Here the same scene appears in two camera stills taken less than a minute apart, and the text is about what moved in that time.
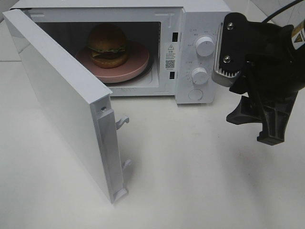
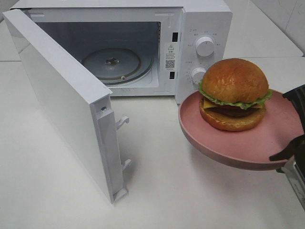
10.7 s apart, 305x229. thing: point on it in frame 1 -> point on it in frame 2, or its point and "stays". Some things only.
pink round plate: (138, 58) -> (281, 125)
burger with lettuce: (107, 44) -> (234, 90)
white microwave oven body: (148, 48) stays
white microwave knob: (199, 75) stays
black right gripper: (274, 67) -> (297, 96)
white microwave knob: (205, 46) stays
